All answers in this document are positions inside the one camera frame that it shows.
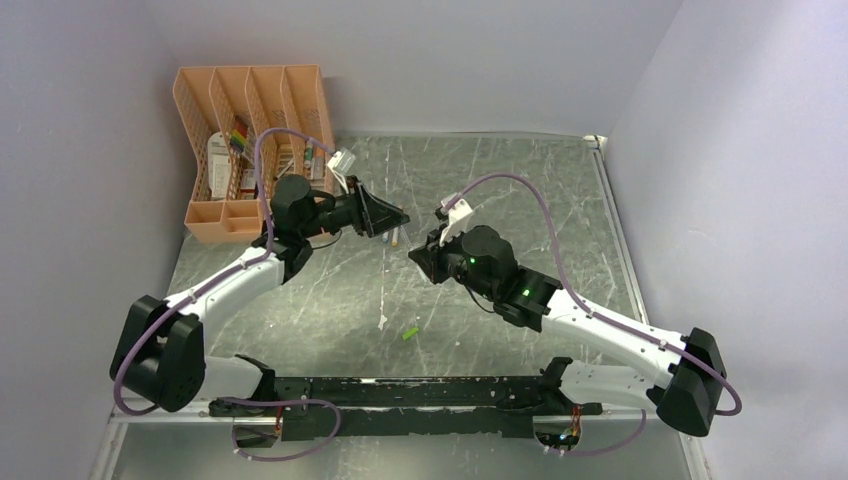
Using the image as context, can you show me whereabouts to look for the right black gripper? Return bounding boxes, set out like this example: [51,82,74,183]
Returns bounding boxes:
[411,222,498,303]

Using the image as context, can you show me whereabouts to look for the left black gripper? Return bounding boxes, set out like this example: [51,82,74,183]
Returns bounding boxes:
[299,175,410,239]

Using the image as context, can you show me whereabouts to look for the green pen cap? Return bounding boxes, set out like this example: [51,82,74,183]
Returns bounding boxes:
[401,327,420,341]

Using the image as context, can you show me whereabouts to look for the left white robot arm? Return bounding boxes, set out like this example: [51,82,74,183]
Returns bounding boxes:
[109,175,410,416]

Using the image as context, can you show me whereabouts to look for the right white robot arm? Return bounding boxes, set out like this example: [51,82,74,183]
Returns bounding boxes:
[408,226,727,437]

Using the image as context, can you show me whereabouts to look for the colored markers pack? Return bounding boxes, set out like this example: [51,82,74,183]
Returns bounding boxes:
[229,116,249,156]

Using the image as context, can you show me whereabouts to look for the white booklet in organizer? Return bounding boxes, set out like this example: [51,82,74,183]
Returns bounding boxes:
[207,132,231,200]

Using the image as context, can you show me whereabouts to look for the orange file organizer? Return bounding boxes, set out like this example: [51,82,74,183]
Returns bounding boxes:
[172,64,339,243]

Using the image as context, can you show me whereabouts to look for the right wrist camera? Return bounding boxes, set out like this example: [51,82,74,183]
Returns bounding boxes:
[436,193,474,246]

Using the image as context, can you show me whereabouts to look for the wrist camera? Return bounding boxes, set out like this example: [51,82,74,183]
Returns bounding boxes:
[436,193,474,246]
[326,148,356,194]

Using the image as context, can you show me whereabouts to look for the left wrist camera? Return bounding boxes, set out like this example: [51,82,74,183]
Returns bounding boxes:
[326,148,356,194]

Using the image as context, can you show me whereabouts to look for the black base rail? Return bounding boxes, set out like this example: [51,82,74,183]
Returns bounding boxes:
[209,373,602,441]

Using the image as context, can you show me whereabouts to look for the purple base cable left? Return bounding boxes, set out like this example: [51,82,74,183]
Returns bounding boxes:
[218,397,343,463]

